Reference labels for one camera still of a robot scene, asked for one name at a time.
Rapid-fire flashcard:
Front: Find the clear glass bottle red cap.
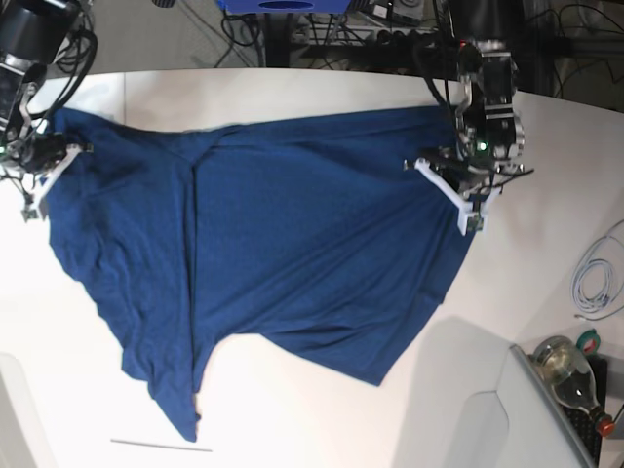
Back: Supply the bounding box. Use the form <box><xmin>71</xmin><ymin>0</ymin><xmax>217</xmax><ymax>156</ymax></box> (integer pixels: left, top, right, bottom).
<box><xmin>532</xmin><ymin>335</ymin><xmax>615</xmax><ymax>438</ymax></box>

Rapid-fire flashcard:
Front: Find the green tape roll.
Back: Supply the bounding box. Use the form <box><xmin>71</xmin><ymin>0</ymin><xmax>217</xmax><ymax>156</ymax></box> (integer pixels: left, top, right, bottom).
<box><xmin>576</xmin><ymin>329</ymin><xmax>602</xmax><ymax>356</ymax></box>

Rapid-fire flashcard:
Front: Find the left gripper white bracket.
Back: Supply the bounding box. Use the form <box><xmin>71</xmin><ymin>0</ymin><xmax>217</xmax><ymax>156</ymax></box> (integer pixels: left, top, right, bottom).
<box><xmin>402</xmin><ymin>145</ymin><xmax>536</xmax><ymax>237</ymax></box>

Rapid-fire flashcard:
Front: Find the light blue coiled cable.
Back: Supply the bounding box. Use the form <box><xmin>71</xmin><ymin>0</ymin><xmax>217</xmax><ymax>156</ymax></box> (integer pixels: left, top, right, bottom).
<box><xmin>570</xmin><ymin>231</ymin><xmax>624</xmax><ymax>322</ymax></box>

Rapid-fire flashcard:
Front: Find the dark blue t-shirt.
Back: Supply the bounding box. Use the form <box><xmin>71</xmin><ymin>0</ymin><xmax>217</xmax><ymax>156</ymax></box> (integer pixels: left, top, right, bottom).
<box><xmin>47</xmin><ymin>106</ymin><xmax>472</xmax><ymax>442</ymax></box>

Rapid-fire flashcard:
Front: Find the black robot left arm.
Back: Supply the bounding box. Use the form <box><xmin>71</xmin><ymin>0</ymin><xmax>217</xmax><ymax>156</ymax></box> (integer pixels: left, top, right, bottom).
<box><xmin>404</xmin><ymin>1</ymin><xmax>529</xmax><ymax>235</ymax></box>

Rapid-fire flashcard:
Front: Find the black power strip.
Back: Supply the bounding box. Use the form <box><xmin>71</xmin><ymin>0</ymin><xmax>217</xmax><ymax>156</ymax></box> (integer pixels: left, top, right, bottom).
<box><xmin>373</xmin><ymin>29</ymin><xmax>438</xmax><ymax>49</ymax></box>

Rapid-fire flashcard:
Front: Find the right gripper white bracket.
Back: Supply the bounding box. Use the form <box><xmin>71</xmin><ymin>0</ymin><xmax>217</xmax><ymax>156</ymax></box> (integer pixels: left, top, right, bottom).
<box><xmin>1</xmin><ymin>134</ymin><xmax>93</xmax><ymax>222</ymax></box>

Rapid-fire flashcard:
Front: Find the blue plastic crate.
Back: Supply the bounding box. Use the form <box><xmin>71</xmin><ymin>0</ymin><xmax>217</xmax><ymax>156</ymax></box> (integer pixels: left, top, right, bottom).
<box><xmin>217</xmin><ymin>0</ymin><xmax>350</xmax><ymax>15</ymax></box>

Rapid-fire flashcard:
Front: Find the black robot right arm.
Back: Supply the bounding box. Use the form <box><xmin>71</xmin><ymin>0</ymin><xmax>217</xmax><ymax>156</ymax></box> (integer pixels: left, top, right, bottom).
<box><xmin>1</xmin><ymin>1</ymin><xmax>98</xmax><ymax>221</ymax></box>

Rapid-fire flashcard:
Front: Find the black table leg post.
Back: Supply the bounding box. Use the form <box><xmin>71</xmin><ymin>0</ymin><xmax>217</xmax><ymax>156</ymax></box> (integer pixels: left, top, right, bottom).
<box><xmin>262</xmin><ymin>13</ymin><xmax>294</xmax><ymax>68</ymax></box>

